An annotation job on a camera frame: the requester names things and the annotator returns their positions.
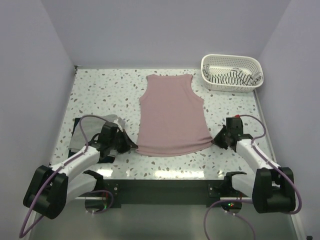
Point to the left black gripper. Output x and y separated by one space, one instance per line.
128 143

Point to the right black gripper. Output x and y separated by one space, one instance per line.
216 140

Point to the pink tank top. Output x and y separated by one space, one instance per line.
172 119

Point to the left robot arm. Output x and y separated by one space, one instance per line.
52 187

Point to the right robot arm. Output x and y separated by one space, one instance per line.
271 187

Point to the navy folded tank top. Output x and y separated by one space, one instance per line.
75 125

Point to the grey folded tank top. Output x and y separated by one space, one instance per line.
113 118

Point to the striped tank top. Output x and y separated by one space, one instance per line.
235 76

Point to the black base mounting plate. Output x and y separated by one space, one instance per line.
162 192

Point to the white plastic basket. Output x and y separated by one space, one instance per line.
223 63

